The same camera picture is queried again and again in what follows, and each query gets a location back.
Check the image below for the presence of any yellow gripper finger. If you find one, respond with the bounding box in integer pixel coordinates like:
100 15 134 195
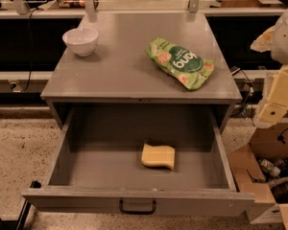
253 69 288 128
251 26 275 53

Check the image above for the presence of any yellow sponge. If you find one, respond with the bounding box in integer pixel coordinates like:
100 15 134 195
141 144 176 171

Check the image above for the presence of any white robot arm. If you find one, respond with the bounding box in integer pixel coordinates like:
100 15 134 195
251 9 288 128

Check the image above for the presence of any open grey top drawer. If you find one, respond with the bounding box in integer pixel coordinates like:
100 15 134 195
22 103 254 216

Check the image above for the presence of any green snack bag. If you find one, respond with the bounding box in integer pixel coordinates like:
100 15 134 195
146 37 215 91

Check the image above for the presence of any brown cardboard box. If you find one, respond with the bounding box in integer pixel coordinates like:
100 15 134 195
228 123 288 230

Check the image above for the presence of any grey metal cabinet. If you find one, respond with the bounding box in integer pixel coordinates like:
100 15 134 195
41 11 241 128

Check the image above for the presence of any white ceramic bowl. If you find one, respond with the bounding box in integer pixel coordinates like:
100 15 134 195
62 28 99 57

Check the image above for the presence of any black floor stand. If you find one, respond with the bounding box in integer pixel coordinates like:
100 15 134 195
0 180 42 230

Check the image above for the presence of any black cable right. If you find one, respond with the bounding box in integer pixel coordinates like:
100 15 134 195
229 65 255 118

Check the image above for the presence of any black cable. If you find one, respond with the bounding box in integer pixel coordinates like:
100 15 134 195
20 7 44 94
229 65 255 118

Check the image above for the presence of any black drawer handle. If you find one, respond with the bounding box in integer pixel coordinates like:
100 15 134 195
119 199 156 215

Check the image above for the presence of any black cable left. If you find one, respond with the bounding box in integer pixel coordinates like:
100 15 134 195
20 7 44 94

